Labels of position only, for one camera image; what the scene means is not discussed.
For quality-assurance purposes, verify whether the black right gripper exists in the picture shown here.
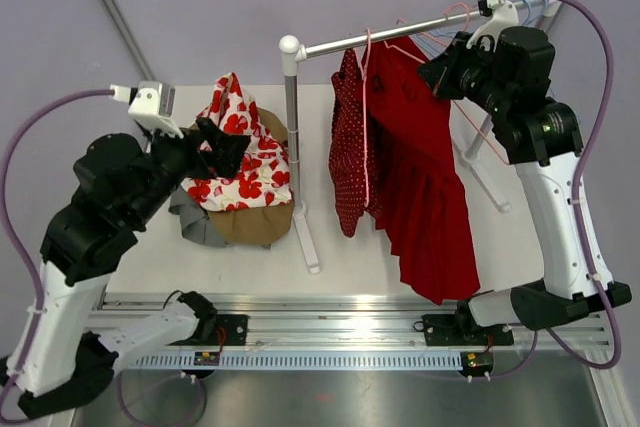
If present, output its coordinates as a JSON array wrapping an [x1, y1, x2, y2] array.
[[419, 32, 513, 118]]

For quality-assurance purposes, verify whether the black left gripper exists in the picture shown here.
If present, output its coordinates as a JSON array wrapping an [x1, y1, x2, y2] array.
[[130, 115, 252, 225]]

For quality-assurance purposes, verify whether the red white floral garment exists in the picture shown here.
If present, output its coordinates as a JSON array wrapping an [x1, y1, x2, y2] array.
[[182, 72, 292, 213]]

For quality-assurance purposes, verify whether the grey pleated skirt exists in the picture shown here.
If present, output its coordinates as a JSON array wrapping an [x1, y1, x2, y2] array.
[[168, 189, 228, 248]]

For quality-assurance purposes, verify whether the tan skirt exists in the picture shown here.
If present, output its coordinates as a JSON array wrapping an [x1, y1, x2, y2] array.
[[207, 108, 294, 248]]

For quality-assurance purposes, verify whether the red skirt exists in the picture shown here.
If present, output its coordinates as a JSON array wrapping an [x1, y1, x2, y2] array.
[[367, 37, 480, 304]]

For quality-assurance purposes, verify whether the light blue wire hanger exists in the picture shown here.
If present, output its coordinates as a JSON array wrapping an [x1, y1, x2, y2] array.
[[517, 0, 557, 33]]

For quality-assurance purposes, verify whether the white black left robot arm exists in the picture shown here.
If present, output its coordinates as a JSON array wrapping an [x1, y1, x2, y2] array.
[[1, 118, 250, 420]]

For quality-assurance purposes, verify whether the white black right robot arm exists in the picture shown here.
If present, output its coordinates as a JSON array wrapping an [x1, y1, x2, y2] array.
[[418, 25, 632, 343]]

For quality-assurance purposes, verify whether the silver clothes rack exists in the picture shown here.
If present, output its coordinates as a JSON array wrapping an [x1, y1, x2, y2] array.
[[277, 0, 574, 276]]

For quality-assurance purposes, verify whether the red polka dot garment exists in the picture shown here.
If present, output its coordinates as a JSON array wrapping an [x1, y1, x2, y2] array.
[[328, 49, 382, 238]]

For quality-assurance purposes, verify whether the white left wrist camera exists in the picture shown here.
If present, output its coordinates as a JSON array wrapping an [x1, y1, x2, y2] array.
[[110, 81, 183, 138]]

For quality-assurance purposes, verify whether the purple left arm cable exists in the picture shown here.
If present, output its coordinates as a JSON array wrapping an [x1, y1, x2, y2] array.
[[0, 89, 206, 426]]

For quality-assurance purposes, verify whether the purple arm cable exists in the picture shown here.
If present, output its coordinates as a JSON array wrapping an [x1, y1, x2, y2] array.
[[0, 89, 206, 426], [502, 0, 626, 371]]

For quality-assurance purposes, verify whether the aluminium mounting rail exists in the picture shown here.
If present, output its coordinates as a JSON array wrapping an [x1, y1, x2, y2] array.
[[88, 293, 613, 351]]

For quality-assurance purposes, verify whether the white slotted cable duct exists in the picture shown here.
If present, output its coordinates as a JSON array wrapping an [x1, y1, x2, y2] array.
[[130, 349, 462, 371]]

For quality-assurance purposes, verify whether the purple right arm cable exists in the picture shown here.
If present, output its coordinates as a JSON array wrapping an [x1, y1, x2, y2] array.
[[502, 0, 626, 371]]

